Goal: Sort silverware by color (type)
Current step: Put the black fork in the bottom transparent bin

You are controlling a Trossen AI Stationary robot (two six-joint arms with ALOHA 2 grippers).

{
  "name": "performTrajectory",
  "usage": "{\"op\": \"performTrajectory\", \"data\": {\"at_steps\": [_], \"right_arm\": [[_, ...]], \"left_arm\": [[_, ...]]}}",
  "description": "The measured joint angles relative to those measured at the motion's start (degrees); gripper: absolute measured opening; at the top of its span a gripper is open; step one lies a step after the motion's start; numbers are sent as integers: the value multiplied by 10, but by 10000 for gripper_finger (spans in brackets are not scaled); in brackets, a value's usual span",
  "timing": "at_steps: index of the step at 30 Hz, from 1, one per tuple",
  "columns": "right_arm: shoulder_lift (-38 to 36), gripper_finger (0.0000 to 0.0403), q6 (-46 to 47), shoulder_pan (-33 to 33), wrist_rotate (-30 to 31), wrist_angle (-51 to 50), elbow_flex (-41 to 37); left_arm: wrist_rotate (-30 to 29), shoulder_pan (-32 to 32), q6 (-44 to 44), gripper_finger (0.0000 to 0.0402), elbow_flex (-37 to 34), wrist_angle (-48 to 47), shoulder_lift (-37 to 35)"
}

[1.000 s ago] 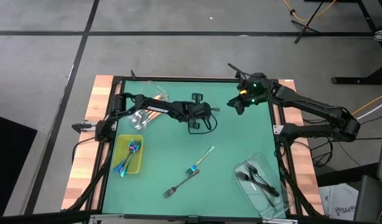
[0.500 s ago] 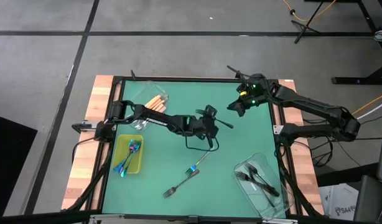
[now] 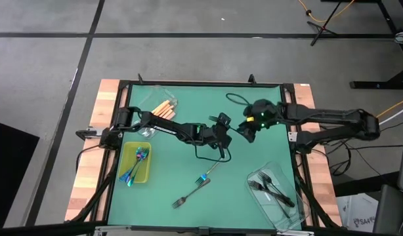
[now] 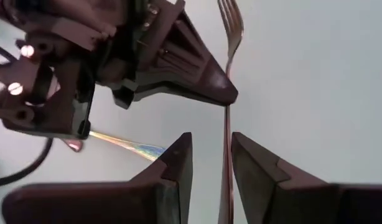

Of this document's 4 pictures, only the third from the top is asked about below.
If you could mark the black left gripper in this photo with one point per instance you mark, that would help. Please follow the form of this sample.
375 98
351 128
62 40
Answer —
218 134

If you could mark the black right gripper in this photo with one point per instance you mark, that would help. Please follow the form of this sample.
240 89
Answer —
262 114

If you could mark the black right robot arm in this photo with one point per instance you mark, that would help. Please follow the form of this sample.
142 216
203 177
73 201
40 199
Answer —
329 119

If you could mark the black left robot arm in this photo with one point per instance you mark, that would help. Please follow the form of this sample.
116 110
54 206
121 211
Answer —
162 126

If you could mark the green table mat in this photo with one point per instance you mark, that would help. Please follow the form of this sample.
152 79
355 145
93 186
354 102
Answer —
188 196

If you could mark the clear plastic container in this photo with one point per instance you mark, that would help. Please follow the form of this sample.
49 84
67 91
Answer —
155 93
296 213

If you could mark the yellow plastic bin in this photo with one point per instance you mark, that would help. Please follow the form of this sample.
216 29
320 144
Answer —
145 173

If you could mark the black tripod stand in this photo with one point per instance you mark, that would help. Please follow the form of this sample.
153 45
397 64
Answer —
323 27

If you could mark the white cardboard box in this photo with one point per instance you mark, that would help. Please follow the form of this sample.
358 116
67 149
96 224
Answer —
359 213

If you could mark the black chair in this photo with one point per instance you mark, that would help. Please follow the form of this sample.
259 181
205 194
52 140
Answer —
392 209

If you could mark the black floor mat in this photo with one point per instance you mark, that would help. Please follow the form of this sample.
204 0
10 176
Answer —
11 173

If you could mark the black frame bracket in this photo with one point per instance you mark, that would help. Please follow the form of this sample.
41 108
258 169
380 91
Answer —
252 79
141 79

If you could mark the black metal table frame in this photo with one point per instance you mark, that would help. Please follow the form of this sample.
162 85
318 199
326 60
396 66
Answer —
201 84

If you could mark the black desk leg frame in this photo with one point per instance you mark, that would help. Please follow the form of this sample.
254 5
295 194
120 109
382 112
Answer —
369 85

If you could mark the black camera crossbar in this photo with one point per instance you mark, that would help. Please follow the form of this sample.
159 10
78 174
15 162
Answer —
40 229

